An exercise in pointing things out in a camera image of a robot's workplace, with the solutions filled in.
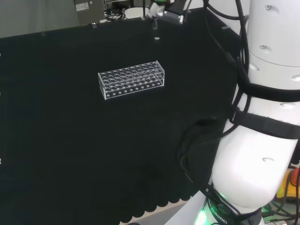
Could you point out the clear plastic test tube rack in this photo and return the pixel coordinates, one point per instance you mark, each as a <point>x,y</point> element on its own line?
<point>131,79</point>

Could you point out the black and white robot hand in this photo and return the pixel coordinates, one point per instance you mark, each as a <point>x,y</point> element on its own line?
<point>172,14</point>

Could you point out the clear cloth clip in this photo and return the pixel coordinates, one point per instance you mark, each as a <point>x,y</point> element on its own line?
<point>93,25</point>
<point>226,27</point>

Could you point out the yellow emergency stop button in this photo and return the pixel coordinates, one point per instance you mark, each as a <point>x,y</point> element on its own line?
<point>293,182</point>

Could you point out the grey metal cabinet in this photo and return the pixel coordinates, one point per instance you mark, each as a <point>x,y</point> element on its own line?
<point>90,10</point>

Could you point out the black bench cloth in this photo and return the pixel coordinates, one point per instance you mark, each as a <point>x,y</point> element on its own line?
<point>70,140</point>

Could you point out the clear glass test tube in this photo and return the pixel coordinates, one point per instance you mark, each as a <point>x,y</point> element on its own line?
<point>156,31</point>

